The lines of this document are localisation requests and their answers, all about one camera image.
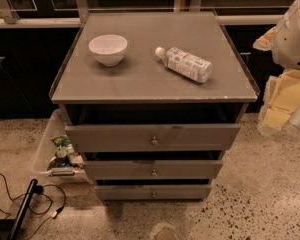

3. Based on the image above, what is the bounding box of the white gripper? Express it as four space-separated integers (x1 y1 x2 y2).
253 28 300 136

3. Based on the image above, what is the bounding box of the grey bottom drawer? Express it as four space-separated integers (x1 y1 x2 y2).
95 184 212 200

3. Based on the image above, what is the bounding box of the grey drawer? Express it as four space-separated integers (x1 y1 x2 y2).
95 184 212 200
84 160 223 180
65 124 239 152

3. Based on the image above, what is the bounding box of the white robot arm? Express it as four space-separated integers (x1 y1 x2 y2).
253 0 300 136

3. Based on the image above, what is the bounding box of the grey wooden drawer cabinet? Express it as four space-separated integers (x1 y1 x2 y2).
50 12 259 187

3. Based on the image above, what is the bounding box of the grey top drawer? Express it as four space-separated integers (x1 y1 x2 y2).
65 124 239 152

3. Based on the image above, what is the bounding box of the grey middle drawer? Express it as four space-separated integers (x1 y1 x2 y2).
84 160 223 180

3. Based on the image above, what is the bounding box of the clear plastic water bottle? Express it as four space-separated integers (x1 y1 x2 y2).
155 47 213 84

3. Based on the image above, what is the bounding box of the white ceramic bowl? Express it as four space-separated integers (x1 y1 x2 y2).
88 34 128 67

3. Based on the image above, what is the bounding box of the clear plastic storage bin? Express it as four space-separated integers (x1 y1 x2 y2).
31 109 89 185

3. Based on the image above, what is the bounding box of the green snack packet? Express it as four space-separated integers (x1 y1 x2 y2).
47 135 75 170

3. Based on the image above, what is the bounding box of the black flat bar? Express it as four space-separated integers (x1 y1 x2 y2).
7 179 38 240

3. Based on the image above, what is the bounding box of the black cable with plug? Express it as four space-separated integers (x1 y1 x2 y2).
0 172 67 240

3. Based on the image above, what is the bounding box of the metal railing frame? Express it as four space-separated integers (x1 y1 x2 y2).
0 0 294 27

